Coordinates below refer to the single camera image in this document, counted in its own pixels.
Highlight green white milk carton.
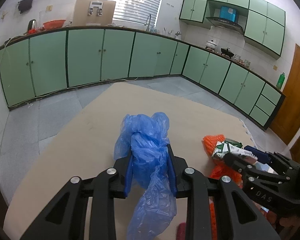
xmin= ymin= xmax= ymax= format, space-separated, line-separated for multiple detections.
xmin=212 ymin=140 xmax=258 ymax=164

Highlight blue plastic bag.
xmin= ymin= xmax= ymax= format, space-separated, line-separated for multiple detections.
xmin=114 ymin=112 xmax=177 ymax=239

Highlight red paper bag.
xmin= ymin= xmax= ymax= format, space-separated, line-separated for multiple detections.
xmin=176 ymin=222 xmax=186 ymax=240

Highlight lower green kitchen cabinets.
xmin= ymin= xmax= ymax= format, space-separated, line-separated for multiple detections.
xmin=0 ymin=27 xmax=285 ymax=129

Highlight kitchen faucet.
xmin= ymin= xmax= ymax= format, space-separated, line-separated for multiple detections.
xmin=144 ymin=14 xmax=152 ymax=31

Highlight orange red foam net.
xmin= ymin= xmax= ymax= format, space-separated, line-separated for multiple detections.
xmin=209 ymin=161 xmax=243 ymax=240

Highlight wooden door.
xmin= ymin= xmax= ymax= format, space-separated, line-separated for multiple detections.
xmin=270 ymin=45 xmax=300 ymax=152

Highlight green bottle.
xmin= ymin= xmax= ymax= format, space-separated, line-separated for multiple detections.
xmin=276 ymin=72 xmax=285 ymax=90

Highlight black wok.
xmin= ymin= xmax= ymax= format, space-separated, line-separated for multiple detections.
xmin=221 ymin=48 xmax=234 ymax=59

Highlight white cooking pot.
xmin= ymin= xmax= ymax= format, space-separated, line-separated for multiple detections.
xmin=205 ymin=40 xmax=217 ymax=51

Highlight range hood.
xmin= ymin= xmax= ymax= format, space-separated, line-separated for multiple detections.
xmin=206 ymin=17 xmax=244 ymax=35

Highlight blue box above hood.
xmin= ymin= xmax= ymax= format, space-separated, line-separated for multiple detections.
xmin=219 ymin=6 xmax=237 ymax=22

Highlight electric kettle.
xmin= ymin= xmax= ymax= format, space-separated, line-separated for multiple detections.
xmin=27 ymin=19 xmax=37 ymax=32

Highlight red plastic basin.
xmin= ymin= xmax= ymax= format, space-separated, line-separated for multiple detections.
xmin=43 ymin=20 xmax=65 ymax=30

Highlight cardboard box on counter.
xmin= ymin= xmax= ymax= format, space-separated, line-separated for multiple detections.
xmin=72 ymin=0 xmax=116 ymax=26

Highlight upper green wall cabinets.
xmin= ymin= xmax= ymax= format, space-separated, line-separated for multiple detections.
xmin=179 ymin=0 xmax=286 ymax=59

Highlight dark towel on rail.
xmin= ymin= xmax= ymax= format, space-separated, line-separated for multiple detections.
xmin=18 ymin=0 xmax=33 ymax=14

